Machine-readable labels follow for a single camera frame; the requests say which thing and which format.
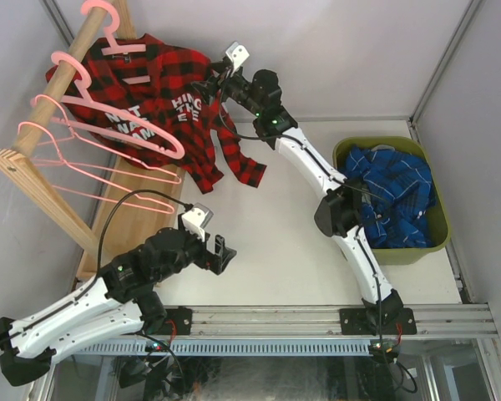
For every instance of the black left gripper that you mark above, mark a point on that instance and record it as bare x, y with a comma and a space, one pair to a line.
215, 262

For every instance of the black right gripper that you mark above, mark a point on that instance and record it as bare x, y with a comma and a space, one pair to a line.
210, 88

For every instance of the red plaid shirt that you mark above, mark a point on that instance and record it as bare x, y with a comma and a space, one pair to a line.
156, 85

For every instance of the pink plastic hanger blue shirt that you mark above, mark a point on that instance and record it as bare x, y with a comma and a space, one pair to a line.
176, 151

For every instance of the blue plaid shirt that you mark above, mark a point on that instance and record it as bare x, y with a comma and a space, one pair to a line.
399, 190

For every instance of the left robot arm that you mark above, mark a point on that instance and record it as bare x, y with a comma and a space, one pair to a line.
119, 299

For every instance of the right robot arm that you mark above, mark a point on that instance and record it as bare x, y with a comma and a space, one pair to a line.
339, 213

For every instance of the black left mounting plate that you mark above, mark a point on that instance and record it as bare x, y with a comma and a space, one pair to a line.
178, 321

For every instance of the black mounting plate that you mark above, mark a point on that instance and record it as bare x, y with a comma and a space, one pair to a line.
360, 321
178, 321

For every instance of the wooden clothes rack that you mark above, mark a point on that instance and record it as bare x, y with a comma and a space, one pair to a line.
103, 208

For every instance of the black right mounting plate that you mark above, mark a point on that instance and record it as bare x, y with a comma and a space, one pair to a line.
360, 321

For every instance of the green plastic basket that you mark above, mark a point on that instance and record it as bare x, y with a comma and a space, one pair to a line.
437, 219

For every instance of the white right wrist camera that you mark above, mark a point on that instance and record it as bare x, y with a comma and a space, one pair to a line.
236, 54

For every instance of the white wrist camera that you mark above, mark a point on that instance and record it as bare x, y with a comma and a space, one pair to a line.
195, 220
236, 54

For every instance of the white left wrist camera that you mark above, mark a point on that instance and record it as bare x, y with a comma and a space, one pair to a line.
195, 220

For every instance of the grey slotted cable duct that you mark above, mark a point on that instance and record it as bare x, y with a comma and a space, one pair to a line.
300, 347

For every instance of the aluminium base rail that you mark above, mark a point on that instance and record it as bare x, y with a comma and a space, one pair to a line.
439, 321

